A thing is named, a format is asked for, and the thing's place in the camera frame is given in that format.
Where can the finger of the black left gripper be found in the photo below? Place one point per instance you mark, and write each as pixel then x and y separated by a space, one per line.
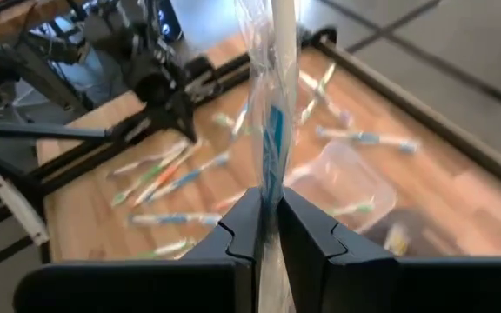
pixel 188 117
pixel 175 115

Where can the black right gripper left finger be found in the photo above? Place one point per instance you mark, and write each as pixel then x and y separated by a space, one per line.
pixel 146 287

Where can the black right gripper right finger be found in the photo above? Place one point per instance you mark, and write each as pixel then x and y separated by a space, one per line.
pixel 385 287

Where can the orange white toothbrush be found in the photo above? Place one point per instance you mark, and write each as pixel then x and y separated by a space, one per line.
pixel 165 176
pixel 396 239
pixel 229 202

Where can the green white toothbrush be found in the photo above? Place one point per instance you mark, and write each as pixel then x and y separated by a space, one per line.
pixel 223 120
pixel 318 93
pixel 350 208
pixel 146 178
pixel 168 248

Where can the blue white toothbrush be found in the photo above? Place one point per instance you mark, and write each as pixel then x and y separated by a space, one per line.
pixel 283 65
pixel 189 176
pixel 174 218
pixel 241 119
pixel 365 139

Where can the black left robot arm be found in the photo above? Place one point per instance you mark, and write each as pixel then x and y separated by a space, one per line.
pixel 115 30

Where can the clear plastic bags on table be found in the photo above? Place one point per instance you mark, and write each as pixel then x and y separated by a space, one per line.
pixel 146 161

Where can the clear plastic bin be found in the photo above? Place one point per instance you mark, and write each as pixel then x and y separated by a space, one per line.
pixel 342 174

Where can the purple white wrapped toothbrush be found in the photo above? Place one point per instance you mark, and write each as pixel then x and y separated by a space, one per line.
pixel 333 106

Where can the black table clamp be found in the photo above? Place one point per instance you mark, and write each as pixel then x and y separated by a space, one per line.
pixel 324 35

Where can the white metal bracket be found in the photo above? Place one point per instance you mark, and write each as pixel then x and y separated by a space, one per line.
pixel 18 208

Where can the black aluminium table frame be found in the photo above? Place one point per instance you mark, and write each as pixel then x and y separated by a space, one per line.
pixel 450 132

